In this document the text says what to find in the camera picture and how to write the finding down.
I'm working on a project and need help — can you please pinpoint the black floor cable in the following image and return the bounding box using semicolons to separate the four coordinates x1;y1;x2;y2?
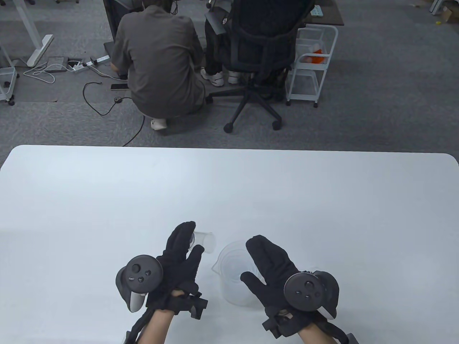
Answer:
82;82;146;147

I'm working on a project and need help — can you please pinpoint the person's left forearm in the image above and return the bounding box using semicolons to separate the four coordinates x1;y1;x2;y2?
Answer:
138;310;174;344

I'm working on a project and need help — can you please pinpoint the tiny clear plastic beaker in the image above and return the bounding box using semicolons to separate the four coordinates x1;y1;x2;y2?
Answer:
188;231;216;254

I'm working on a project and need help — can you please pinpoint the black handheld tracking controller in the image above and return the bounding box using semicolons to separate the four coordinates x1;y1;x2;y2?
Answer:
283;271;340;320
115;254;164;313

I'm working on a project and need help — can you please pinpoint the medium clear plastic beaker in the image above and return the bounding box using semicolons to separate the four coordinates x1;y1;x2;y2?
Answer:
222;248;266;295

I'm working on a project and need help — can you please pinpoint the white wheeled storage cart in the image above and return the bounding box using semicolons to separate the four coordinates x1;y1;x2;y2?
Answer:
0;43;19;106

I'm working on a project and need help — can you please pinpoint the grey floor socket box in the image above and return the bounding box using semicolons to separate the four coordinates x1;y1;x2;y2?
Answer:
46;56;69;73

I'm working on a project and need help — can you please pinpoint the black office chair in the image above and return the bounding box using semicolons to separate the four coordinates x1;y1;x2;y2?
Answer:
207;0;301;134

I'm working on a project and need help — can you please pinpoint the black computer case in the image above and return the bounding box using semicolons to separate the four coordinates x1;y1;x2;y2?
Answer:
103;0;122;42

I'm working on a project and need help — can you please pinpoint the person's right forearm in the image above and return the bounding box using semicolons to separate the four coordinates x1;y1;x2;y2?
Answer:
297;322;337;344

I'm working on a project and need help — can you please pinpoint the orange white container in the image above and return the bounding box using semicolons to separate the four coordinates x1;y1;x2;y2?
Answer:
304;46;327;65

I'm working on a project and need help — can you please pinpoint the white power strip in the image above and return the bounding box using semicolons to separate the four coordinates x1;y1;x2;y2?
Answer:
67;55;110;73

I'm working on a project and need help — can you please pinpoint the largest clear plastic beaker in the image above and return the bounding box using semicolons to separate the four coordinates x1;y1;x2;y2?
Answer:
212;240;273;307

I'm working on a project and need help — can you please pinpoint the white desk frame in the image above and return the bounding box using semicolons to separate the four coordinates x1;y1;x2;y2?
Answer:
14;0;54;67

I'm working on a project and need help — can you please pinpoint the black arm cable harness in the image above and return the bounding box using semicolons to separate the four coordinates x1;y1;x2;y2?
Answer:
316;317;359;344
124;310;155;344

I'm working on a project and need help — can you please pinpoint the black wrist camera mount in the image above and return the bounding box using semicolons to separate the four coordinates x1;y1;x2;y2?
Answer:
262;312;323;339
145;290;208;320

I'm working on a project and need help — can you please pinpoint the person's left hand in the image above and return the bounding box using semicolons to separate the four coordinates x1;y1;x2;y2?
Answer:
146;221;205;309

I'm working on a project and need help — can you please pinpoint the large clear plastic beaker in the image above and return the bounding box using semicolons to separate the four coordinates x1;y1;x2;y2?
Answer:
217;244;269;301

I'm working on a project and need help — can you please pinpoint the white coiled cable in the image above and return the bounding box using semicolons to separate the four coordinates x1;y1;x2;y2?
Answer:
23;62;77;85

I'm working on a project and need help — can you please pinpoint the dark brown desk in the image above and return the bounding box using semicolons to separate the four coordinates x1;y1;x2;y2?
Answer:
303;0;345;26

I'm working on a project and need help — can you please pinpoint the person's right hand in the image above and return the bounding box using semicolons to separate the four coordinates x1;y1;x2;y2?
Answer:
240;235;301;323

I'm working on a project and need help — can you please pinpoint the cardboard box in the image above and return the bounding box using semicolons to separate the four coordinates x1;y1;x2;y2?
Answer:
440;5;459;23

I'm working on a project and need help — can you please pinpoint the white rolling cart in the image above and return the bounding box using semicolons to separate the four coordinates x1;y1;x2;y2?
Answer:
286;24;339;108

